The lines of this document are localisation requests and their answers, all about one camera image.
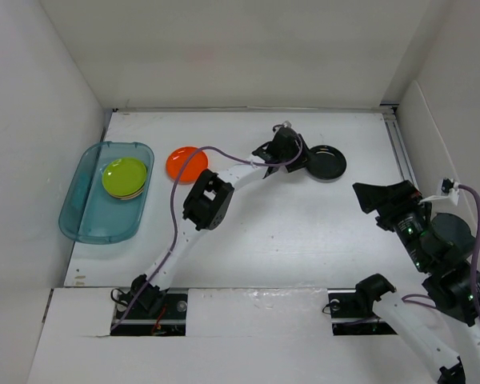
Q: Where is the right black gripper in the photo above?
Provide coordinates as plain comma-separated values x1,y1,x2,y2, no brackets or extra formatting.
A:
354,178,433,271

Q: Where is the orange plate back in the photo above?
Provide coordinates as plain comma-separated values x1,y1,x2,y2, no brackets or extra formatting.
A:
166,146,209,184

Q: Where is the beige plate with drawings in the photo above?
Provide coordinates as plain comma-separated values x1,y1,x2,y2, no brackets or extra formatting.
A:
111,190,143,201

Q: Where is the green plate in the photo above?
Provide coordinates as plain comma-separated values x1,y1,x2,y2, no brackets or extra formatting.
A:
102,157,148,197

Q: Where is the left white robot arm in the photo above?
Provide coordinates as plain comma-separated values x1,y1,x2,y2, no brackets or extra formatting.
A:
126,123,305,318

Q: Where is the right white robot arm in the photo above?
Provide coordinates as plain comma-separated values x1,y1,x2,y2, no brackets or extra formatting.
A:
353,179,480,383

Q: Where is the teal plastic bin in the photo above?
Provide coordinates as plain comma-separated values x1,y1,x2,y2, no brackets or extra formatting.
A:
58,142,154,245

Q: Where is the aluminium rail right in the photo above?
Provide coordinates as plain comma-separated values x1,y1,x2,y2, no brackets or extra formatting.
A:
379,104,418,188

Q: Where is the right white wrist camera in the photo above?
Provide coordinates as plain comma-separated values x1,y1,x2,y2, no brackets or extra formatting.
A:
421,178,460,206

